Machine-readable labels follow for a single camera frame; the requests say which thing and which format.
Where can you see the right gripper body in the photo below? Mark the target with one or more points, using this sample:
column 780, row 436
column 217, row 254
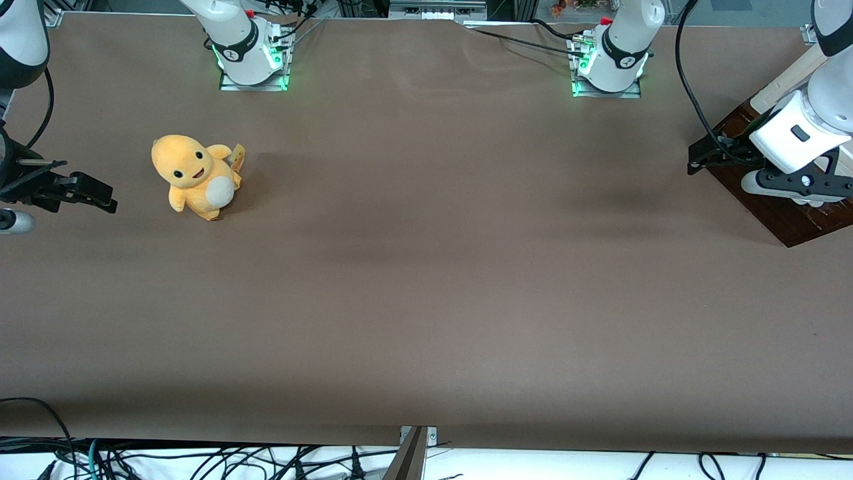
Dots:
column 14, row 178

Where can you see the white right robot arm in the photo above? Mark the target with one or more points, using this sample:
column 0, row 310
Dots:
column 236, row 33

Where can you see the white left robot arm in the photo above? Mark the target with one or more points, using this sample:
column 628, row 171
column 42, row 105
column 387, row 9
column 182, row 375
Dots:
column 623, row 40

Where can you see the white plastic cabinet panel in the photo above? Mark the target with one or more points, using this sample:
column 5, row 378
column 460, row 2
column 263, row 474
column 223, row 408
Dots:
column 790, row 80

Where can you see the orange plush toy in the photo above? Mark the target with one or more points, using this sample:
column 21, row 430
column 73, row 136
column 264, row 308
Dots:
column 193, row 173

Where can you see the yellow plush toy tag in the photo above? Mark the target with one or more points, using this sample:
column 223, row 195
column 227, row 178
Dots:
column 238, row 154

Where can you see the brown table cover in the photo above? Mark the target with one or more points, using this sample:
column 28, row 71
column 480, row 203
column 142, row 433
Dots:
column 426, row 300

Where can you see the black left camera bracket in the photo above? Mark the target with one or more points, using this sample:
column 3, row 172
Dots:
column 790, row 178

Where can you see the black camera bracket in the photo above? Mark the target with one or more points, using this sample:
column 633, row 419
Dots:
column 790, row 178
column 33, row 186

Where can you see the black right camera bracket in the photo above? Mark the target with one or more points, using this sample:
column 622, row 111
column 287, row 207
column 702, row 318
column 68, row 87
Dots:
column 33, row 186

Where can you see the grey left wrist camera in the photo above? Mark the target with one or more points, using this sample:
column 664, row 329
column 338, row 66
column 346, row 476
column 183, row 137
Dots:
column 760, row 183

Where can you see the aluminium frame profile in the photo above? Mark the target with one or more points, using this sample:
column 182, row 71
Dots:
column 810, row 33

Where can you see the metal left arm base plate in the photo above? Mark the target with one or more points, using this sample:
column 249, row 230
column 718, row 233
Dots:
column 606, row 94

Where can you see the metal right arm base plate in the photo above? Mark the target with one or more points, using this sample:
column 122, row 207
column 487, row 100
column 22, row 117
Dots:
column 253, row 87

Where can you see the aluminium frame rail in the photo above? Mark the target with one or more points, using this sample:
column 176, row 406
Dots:
column 436, row 10

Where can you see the small aluminium bracket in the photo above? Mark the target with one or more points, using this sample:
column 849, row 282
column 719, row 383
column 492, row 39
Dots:
column 432, row 436

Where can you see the metal camera post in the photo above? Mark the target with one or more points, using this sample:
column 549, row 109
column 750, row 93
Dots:
column 410, row 460

